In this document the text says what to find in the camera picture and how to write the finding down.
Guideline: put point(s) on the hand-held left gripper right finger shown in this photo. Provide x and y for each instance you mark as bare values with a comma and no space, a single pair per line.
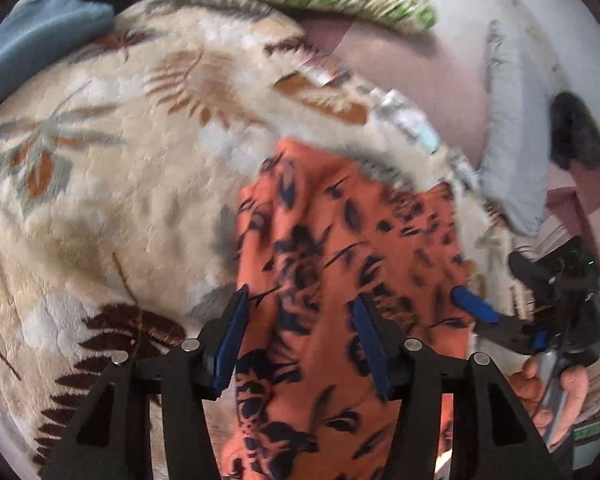
372,347

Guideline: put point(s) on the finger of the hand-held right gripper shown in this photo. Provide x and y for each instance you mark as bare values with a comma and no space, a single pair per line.
475,306
530,266

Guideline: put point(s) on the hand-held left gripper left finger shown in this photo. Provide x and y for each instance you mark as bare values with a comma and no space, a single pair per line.
228,345

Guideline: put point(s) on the orange black floral garment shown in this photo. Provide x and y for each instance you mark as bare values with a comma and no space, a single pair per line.
340,270

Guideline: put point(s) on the person's right hand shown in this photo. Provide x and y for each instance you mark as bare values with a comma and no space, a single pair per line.
572,395

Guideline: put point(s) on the beige striped cloth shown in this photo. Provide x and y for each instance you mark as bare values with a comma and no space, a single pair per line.
555,260

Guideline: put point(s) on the light grey ruffled pillow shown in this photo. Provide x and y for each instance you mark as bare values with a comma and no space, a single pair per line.
517,130

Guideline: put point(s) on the cream leaf print fleece blanket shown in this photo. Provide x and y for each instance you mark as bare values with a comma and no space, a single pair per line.
130,200

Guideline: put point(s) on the mauve bed sheet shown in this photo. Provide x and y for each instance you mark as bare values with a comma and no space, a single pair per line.
415,90

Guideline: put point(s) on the row of small white packets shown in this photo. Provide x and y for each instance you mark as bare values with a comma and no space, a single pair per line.
380,105

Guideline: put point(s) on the blue folded blanket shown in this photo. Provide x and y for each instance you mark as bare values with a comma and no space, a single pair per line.
35,45

